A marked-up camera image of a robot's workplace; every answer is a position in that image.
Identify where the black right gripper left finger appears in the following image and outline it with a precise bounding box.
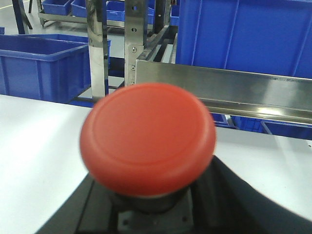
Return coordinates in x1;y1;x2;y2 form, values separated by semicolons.
36;175;117;234

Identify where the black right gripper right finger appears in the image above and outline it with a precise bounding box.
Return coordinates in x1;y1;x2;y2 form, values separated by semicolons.
191;157;312;234

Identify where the red mushroom push button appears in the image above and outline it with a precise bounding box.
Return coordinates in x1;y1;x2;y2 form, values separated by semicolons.
79;83;216;213

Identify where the blue floor bin left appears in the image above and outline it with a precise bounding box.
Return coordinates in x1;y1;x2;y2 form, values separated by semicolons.
212;113;238;129

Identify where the blue floor bin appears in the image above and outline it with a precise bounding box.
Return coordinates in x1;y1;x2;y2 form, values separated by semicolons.
212;113;238;129
261;120;312;140

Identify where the blue floor bin right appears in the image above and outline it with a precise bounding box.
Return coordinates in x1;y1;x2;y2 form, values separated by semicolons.
261;120;312;140

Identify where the stainless steel shelf rack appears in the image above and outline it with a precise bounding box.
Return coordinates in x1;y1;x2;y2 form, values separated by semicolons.
12;0;312;122

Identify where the large blue bin lower left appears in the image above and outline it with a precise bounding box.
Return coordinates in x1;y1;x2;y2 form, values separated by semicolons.
0;34;91;103

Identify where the large blue bin on shelf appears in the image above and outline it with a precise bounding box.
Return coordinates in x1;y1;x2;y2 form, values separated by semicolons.
176;0;312;78

